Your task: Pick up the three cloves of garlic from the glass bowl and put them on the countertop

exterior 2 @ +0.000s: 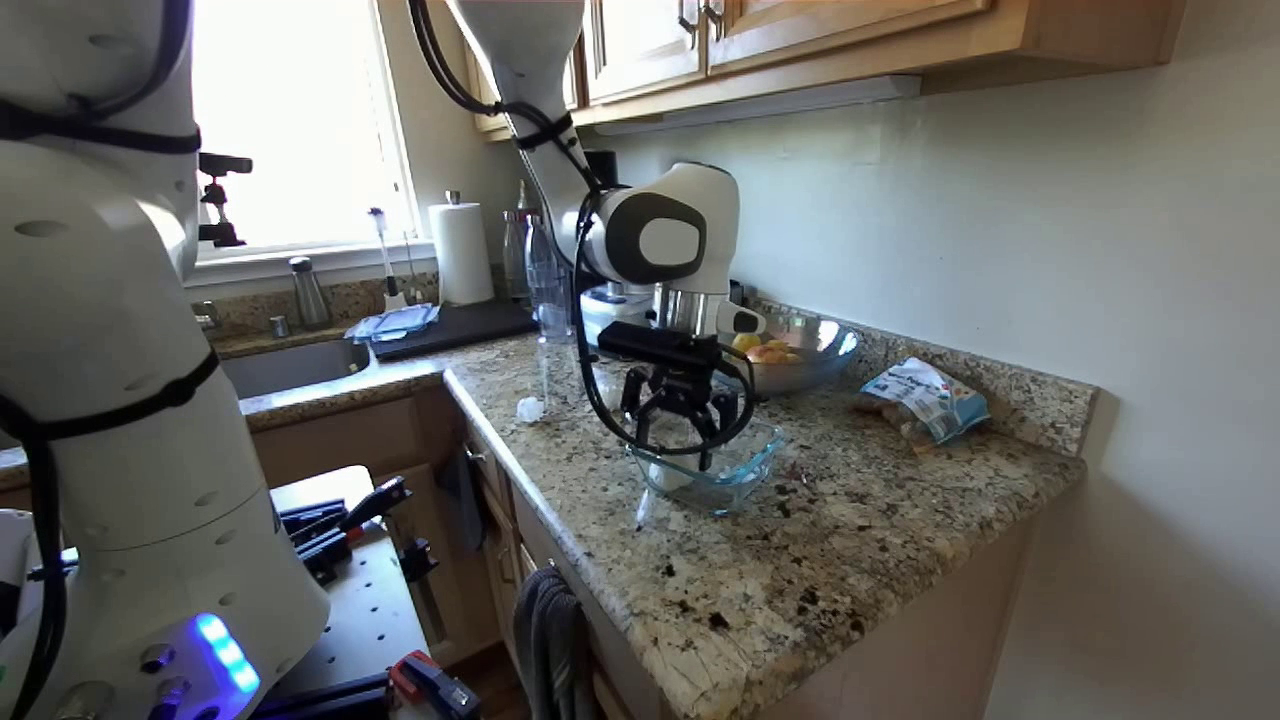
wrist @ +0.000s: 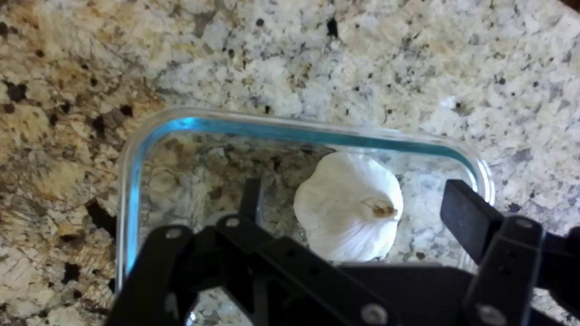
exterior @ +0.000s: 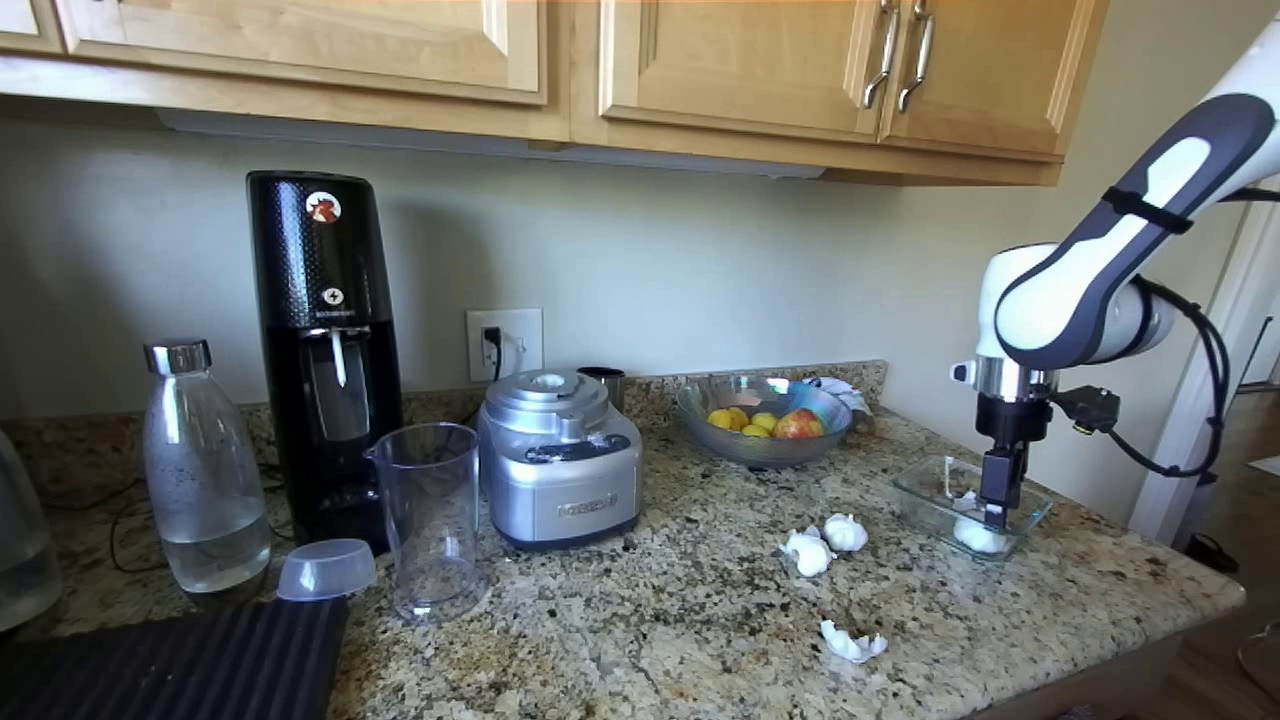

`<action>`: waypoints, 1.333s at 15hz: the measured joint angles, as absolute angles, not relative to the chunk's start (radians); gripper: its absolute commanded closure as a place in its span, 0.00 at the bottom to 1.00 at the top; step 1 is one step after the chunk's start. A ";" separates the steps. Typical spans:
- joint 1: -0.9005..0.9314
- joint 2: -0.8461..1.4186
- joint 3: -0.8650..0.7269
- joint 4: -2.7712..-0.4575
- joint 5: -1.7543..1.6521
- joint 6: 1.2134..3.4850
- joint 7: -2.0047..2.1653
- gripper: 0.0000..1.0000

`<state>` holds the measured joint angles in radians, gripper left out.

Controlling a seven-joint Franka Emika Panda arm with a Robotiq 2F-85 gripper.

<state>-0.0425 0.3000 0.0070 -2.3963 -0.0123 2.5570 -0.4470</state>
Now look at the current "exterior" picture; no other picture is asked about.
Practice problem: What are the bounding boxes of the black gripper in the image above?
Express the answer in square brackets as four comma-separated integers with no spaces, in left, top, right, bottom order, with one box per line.
[971,393,1061,528]

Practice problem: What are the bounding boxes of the white garlic bulb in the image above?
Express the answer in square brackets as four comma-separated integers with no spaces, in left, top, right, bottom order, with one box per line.
[819,508,872,557]
[782,526,840,582]
[947,512,1016,560]

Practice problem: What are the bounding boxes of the square clear glass bowl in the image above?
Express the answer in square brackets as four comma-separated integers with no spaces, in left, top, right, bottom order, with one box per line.
[889,450,1061,565]

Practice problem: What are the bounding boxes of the grey glass fruit bowl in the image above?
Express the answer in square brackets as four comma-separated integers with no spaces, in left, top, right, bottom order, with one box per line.
[674,373,865,473]

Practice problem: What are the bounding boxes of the blue white snack bag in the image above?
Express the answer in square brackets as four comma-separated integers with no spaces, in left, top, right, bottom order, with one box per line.
[795,373,872,419]

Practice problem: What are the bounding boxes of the red orange apple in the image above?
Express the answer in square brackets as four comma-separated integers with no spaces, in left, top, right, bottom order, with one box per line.
[774,407,829,450]

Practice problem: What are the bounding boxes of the small food processor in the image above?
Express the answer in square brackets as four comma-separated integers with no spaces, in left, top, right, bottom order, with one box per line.
[474,365,649,554]

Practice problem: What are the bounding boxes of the black power plug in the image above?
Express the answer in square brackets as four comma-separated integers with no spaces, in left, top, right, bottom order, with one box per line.
[475,319,526,389]

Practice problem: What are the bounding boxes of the clear plastic measuring cup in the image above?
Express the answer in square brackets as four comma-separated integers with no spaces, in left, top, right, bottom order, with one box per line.
[359,417,494,625]

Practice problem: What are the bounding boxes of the translucent plastic lid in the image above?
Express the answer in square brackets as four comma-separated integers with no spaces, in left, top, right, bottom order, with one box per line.
[273,537,380,608]

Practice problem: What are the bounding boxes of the black soda maker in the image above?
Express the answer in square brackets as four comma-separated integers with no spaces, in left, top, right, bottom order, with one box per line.
[244,168,407,554]

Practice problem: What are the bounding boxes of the wooden upper cabinets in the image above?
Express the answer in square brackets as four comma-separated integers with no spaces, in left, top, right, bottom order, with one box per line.
[0,0,1114,188]

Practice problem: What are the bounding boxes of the clear bottle with silver cap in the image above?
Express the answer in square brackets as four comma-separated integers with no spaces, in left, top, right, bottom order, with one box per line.
[135,335,273,602]

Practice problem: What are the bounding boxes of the black ribbed drying mat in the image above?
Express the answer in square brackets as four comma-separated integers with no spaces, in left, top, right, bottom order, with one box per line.
[0,597,352,720]

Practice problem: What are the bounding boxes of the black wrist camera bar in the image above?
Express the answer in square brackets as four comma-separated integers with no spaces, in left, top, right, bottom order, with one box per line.
[1047,385,1123,442]

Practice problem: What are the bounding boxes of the white door frame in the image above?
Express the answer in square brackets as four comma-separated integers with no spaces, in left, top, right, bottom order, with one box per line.
[1123,185,1280,554]

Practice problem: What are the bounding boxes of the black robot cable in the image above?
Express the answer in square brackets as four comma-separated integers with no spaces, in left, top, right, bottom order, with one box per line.
[1046,277,1241,486]

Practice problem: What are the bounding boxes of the metal cabinet handle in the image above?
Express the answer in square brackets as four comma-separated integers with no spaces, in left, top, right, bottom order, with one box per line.
[893,0,942,120]
[858,0,903,118]

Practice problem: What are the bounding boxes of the white wall outlet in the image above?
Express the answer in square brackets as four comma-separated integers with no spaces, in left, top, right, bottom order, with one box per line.
[466,305,548,389]

